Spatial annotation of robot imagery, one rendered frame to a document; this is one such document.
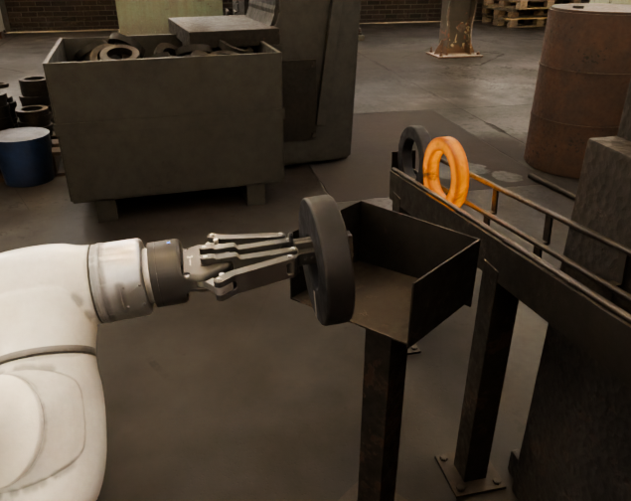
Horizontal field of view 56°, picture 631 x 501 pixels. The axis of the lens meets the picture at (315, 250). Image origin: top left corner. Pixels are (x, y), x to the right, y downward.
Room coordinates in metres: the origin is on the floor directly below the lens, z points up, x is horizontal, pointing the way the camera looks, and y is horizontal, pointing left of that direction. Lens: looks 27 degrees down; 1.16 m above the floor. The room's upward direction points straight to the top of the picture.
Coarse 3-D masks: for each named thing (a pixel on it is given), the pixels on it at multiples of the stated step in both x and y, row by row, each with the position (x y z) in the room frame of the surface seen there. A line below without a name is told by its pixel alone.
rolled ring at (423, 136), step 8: (408, 128) 1.60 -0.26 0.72; (416, 128) 1.56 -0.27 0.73; (424, 128) 1.56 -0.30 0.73; (400, 136) 1.65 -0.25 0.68; (408, 136) 1.59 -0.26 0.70; (416, 136) 1.54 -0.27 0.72; (424, 136) 1.53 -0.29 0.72; (400, 144) 1.64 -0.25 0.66; (408, 144) 1.63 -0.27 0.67; (416, 144) 1.54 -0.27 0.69; (424, 144) 1.51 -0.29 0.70; (400, 152) 1.64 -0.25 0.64; (408, 152) 1.64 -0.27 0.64; (424, 152) 1.50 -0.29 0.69; (400, 160) 1.63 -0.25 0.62; (408, 160) 1.63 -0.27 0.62; (400, 168) 1.63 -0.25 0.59; (408, 168) 1.62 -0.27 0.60; (400, 176) 1.62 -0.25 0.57
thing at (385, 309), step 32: (352, 224) 1.06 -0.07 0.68; (384, 224) 1.04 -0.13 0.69; (416, 224) 0.99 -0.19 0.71; (384, 256) 1.04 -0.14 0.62; (416, 256) 0.99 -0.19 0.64; (448, 256) 0.94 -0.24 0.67; (384, 288) 0.95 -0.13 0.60; (416, 288) 0.76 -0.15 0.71; (448, 288) 0.84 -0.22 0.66; (352, 320) 0.84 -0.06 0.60; (384, 320) 0.83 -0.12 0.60; (416, 320) 0.77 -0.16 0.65; (384, 352) 0.87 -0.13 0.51; (384, 384) 0.87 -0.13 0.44; (384, 416) 0.86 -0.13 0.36; (384, 448) 0.86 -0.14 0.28; (384, 480) 0.87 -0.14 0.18
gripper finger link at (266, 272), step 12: (252, 264) 0.57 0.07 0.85; (264, 264) 0.57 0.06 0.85; (276, 264) 0.58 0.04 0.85; (228, 276) 0.55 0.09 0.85; (240, 276) 0.56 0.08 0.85; (252, 276) 0.56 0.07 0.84; (264, 276) 0.57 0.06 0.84; (276, 276) 0.57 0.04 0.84; (288, 276) 0.58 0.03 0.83; (240, 288) 0.56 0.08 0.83; (252, 288) 0.56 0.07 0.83
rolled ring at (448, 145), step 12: (432, 144) 1.44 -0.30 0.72; (444, 144) 1.38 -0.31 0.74; (456, 144) 1.36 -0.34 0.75; (432, 156) 1.44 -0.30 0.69; (456, 156) 1.33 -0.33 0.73; (432, 168) 1.45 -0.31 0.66; (456, 168) 1.32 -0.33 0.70; (468, 168) 1.32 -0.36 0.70; (432, 180) 1.44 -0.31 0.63; (456, 180) 1.31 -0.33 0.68; (468, 180) 1.31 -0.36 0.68; (456, 192) 1.30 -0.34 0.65; (444, 204) 1.35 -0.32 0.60; (456, 204) 1.32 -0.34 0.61
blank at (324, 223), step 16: (304, 208) 0.65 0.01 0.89; (320, 208) 0.61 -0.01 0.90; (336, 208) 0.61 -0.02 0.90; (304, 224) 0.65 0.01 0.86; (320, 224) 0.59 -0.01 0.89; (336, 224) 0.59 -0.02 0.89; (320, 240) 0.57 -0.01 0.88; (336, 240) 0.57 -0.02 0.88; (320, 256) 0.57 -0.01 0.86; (336, 256) 0.56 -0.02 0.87; (304, 272) 0.68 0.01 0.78; (320, 272) 0.58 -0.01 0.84; (336, 272) 0.56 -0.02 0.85; (352, 272) 0.56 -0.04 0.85; (320, 288) 0.58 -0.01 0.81; (336, 288) 0.55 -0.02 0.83; (352, 288) 0.56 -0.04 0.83; (320, 304) 0.59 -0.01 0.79; (336, 304) 0.55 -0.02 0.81; (352, 304) 0.56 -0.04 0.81; (320, 320) 0.60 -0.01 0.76; (336, 320) 0.57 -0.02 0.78
